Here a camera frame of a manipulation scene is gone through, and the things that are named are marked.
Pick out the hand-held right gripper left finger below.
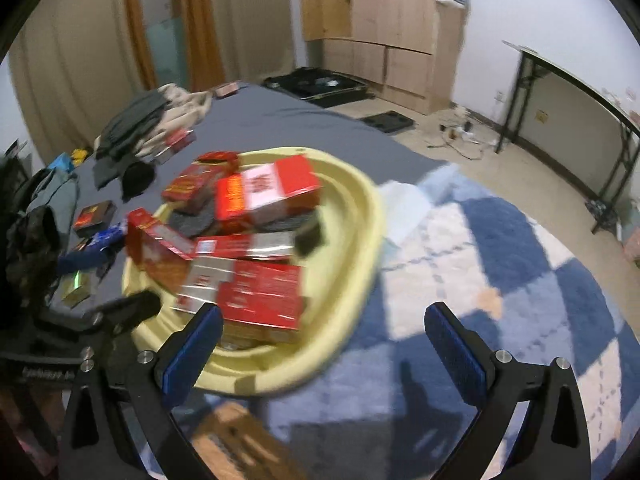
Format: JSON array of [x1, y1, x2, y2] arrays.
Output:
[[57, 303, 223, 480]]

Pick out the grey bed sheet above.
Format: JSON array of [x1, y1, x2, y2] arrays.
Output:
[[50, 82, 451, 311]]

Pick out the small black and red box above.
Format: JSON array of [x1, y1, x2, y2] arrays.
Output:
[[73, 201, 117, 238]]

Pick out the power strip with cables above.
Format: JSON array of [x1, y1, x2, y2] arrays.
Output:
[[427, 117, 501, 161]]

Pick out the red and silver carton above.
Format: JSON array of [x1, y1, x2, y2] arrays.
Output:
[[175, 257, 307, 332]]

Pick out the black foam tray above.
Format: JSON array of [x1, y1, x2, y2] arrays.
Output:
[[360, 110, 416, 135]]

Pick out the blue checkered fluffy blanket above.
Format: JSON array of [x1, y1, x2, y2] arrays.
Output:
[[200, 160, 626, 480]]

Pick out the dark jacket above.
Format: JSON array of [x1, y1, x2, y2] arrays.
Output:
[[0, 205, 63, 311]]

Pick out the white tissue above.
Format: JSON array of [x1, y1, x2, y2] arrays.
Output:
[[384, 180, 433, 247]]

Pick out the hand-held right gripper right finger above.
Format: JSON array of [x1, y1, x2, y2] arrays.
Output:
[[423, 302, 594, 480]]

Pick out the yellow plastic basin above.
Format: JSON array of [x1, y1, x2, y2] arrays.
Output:
[[121, 146, 387, 397]]

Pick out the red carton with gold print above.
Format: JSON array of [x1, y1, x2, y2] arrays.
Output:
[[161, 162, 233, 212]]

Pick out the black folding table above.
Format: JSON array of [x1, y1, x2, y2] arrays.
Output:
[[495, 40, 640, 235]]

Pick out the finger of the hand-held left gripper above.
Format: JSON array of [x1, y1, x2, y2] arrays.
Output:
[[56, 240, 118, 275], [82, 290, 162, 335]]

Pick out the red and white carton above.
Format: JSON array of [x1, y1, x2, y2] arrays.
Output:
[[215, 156, 322, 223]]

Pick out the brown cardboard sign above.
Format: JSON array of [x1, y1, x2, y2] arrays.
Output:
[[192, 402, 307, 480]]

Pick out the small gold box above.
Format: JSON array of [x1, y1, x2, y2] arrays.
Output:
[[60, 270, 93, 308]]

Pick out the beige clothes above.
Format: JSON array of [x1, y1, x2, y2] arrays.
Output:
[[132, 84, 213, 158]]

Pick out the beige curtain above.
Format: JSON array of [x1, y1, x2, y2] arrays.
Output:
[[7, 0, 151, 161], [207, 0, 296, 83]]

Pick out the wooden wardrobe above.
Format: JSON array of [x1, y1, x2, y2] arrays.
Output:
[[300, 0, 468, 116]]

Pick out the dark checkered cloth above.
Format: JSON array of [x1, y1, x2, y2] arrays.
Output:
[[585, 200, 621, 234]]

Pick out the teal jacket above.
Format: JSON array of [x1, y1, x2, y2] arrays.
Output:
[[25, 165, 81, 241]]

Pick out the red carton with barcode label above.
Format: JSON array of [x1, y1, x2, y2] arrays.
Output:
[[125, 208, 198, 286]]

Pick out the black equipment case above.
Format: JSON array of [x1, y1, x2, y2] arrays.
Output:
[[262, 66, 373, 110]]

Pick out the orange curtain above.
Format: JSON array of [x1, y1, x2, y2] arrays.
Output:
[[177, 0, 226, 93], [122, 0, 158, 91]]

